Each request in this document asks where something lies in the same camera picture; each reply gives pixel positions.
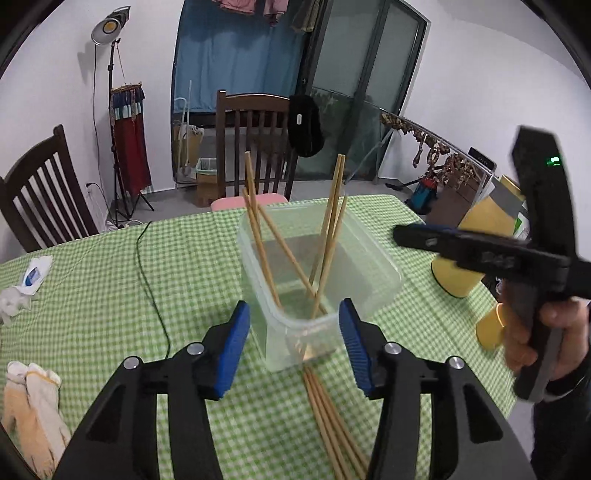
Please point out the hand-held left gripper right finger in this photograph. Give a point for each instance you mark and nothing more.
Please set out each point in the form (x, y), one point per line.
(356, 350)

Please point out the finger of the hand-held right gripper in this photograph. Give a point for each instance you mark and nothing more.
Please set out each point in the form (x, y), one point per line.
(461, 244)

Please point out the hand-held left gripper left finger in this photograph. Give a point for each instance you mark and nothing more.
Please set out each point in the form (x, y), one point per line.
(233, 350)

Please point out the bundle of wooden chopsticks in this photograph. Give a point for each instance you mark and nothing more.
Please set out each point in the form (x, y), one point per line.
(328, 424)

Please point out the clear plastic container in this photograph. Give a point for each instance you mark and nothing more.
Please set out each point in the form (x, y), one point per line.
(369, 272)

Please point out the person's right forearm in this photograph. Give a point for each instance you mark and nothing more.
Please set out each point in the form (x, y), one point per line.
(568, 429)

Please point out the person's right hand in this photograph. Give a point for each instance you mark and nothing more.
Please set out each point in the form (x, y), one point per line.
(575, 332)

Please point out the green and white box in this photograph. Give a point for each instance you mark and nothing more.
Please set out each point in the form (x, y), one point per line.
(521, 226)

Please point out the yellow thermos jug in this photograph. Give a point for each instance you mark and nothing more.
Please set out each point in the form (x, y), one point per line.
(489, 214)

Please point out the blue and red floor appliance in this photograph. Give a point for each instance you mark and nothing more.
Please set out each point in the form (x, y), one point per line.
(422, 196)

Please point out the hanging dried food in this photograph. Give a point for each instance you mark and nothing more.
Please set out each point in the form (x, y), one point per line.
(457, 166)

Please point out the green checkered tablecloth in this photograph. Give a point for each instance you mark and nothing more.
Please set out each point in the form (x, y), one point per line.
(194, 277)

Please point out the yellow mug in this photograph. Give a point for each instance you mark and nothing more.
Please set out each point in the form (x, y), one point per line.
(489, 330)

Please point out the metal drying rack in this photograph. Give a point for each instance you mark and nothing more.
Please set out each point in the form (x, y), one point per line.
(438, 137)

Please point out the pink seat cushion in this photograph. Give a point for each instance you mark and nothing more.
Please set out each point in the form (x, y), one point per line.
(231, 203)

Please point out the cardboard box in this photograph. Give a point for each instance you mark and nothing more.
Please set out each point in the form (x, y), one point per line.
(205, 191)

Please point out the white power strip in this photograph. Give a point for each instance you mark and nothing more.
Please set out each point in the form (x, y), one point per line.
(122, 224)

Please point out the black garment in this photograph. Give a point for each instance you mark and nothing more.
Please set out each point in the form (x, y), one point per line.
(307, 138)

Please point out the white knit work glove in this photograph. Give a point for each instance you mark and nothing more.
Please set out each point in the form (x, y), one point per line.
(46, 397)

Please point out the beige bag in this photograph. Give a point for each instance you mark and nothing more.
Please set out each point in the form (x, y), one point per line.
(189, 147)

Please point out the white and blue packet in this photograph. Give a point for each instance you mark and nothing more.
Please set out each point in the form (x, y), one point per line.
(37, 274)

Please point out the sliding glass door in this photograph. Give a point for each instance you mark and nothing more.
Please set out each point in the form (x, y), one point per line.
(369, 55)

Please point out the red and blue hanging cloth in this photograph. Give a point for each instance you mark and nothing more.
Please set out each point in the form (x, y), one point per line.
(131, 152)

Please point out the crumpled clear plastic glove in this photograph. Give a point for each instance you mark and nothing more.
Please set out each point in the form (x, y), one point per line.
(14, 302)

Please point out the dark wooden chair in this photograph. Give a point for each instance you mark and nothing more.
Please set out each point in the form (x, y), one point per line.
(32, 168)
(251, 104)

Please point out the olive hanging garment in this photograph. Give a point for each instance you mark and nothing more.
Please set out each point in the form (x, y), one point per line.
(304, 16)

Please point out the blue curtain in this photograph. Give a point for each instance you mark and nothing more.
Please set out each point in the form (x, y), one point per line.
(231, 60)

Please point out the small pink jacket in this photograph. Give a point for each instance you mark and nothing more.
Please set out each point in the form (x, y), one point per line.
(274, 11)

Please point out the large pink jacket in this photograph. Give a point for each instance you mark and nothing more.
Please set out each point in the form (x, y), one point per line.
(235, 5)

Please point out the studio light on stand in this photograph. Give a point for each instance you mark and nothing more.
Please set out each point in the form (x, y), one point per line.
(107, 28)

